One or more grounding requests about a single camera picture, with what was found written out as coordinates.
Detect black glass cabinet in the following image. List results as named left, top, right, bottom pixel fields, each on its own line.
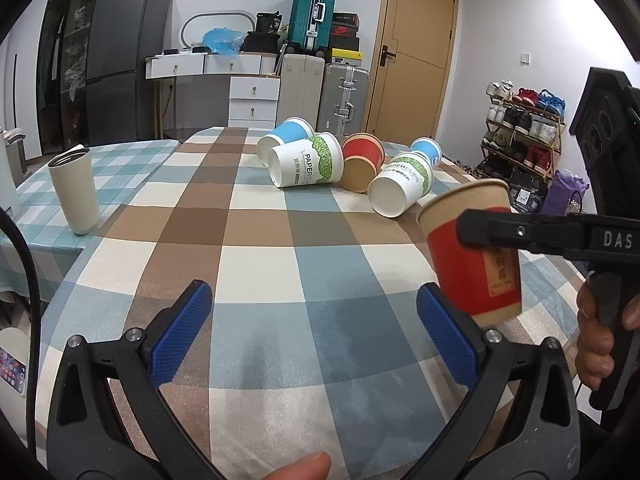
left=37, top=0, right=109, bottom=157

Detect stack of black boxes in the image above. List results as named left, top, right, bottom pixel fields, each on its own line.
left=325, top=12, right=362, bottom=65

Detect red and brown paper cup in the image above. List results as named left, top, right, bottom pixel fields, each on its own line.
left=340, top=133, right=386, bottom=195
left=417, top=178, right=524, bottom=331

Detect smartphone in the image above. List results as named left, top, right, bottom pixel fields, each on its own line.
left=0, top=344, right=27, bottom=399

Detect black bag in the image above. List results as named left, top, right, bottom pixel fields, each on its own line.
left=240, top=11, right=284, bottom=53

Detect white oval mirror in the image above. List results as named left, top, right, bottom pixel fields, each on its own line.
left=179, top=8, right=256, bottom=52

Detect white dressing table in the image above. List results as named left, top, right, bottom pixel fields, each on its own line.
left=145, top=51, right=281, bottom=129

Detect cream steel tumbler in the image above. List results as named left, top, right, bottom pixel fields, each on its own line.
left=47, top=144, right=101, bottom=236

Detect person's right hand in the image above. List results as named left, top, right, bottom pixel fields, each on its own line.
left=575, top=272, right=615, bottom=391

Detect white suitcase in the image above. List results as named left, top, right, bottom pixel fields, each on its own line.
left=277, top=52, right=326, bottom=129

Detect rows of shoes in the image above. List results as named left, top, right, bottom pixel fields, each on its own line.
left=476, top=80, right=567, bottom=177

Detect purple bag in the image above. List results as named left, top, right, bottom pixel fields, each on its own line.
left=542, top=168, right=590, bottom=217

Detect wooden shoe rack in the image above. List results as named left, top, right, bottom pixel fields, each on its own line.
left=475, top=91, right=567, bottom=182

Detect teal checkered tablecloth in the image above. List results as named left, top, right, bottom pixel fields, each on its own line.
left=0, top=139, right=182, bottom=307

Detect silver suitcase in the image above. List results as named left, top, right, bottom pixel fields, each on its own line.
left=317, top=62, right=371, bottom=137

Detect white appliance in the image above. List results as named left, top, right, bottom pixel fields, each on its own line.
left=0, top=124, right=27, bottom=213

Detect brown and blue checkered tablecloth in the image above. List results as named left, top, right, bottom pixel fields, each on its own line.
left=35, top=126, right=593, bottom=480

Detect teal suitcase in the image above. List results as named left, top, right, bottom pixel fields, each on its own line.
left=287, top=0, right=340, bottom=57

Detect black cable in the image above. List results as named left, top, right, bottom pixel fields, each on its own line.
left=0, top=207, right=49, bottom=480

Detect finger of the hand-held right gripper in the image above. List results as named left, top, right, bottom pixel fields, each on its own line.
left=457, top=207, right=587, bottom=261

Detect dark grey refrigerator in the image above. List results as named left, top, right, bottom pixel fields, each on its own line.
left=85, top=0, right=174, bottom=144

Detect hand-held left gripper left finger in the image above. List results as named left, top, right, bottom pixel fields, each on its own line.
left=37, top=280, right=236, bottom=480

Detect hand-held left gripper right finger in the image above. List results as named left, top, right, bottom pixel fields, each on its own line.
left=400, top=282, right=583, bottom=480

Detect blue paper cup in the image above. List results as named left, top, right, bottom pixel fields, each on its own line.
left=410, top=137, right=443, bottom=169
left=256, top=117, right=315, bottom=166

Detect person's left hand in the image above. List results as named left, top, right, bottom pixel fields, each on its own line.
left=264, top=451, right=332, bottom=480

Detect dark printed bag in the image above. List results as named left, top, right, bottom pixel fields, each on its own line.
left=504, top=166, right=552, bottom=215

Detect wooden door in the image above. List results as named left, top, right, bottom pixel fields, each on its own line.
left=362, top=0, right=460, bottom=147

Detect white and green paper cup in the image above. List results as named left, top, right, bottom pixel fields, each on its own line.
left=367, top=152, right=434, bottom=219
left=267, top=132, right=347, bottom=189

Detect blue plastic bag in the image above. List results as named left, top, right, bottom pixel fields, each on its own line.
left=202, top=27, right=246, bottom=56

